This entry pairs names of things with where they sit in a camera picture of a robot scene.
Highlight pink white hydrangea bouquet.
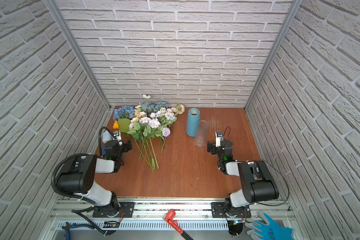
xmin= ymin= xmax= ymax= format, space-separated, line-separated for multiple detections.
xmin=127 ymin=117 xmax=163 ymax=172

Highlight peach rose flower stem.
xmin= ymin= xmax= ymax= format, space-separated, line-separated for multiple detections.
xmin=171 ymin=103 xmax=185 ymax=116

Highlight white poppy flower stem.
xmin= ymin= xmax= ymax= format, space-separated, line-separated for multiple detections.
xmin=135 ymin=94 xmax=152 ymax=116

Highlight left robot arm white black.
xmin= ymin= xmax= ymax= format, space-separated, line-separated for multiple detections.
xmin=51 ymin=140 xmax=135 ymax=218

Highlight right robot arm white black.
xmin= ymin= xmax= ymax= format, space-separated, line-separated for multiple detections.
xmin=207 ymin=138 xmax=280 ymax=219

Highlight clear ribbed glass vase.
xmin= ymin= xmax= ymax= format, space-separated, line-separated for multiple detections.
xmin=194 ymin=121 xmax=209 ymax=147

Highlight blue ceramic vase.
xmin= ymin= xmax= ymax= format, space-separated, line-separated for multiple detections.
xmin=186 ymin=108 xmax=200 ymax=137

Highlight white tape roll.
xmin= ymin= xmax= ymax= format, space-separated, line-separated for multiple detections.
xmin=102 ymin=131 xmax=113 ymax=144

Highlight orange small flower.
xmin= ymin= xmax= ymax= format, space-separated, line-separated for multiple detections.
xmin=113 ymin=121 xmax=119 ymax=130

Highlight purple ball flower stem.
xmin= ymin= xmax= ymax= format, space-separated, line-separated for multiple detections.
xmin=161 ymin=127 xmax=171 ymax=154

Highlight dusty blue hydrangea flower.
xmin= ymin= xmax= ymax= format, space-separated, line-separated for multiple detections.
xmin=151 ymin=101 xmax=169 ymax=113

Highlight lilac white flower bouquet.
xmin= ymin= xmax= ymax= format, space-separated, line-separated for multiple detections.
xmin=149 ymin=107 xmax=178 ymax=129

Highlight red pipe wrench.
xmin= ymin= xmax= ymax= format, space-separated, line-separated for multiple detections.
xmin=164 ymin=209 xmax=193 ymax=240

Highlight blue work glove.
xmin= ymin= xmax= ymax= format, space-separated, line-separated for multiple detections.
xmin=255 ymin=212 xmax=293 ymax=240

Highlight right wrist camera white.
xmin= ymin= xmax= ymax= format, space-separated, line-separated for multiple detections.
xmin=216 ymin=131 xmax=224 ymax=148

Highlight aluminium mounting rail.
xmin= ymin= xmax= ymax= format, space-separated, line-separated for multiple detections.
xmin=46 ymin=196 xmax=298 ymax=232

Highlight blue handled pliers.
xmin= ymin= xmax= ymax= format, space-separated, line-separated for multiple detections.
xmin=62 ymin=222 xmax=91 ymax=240

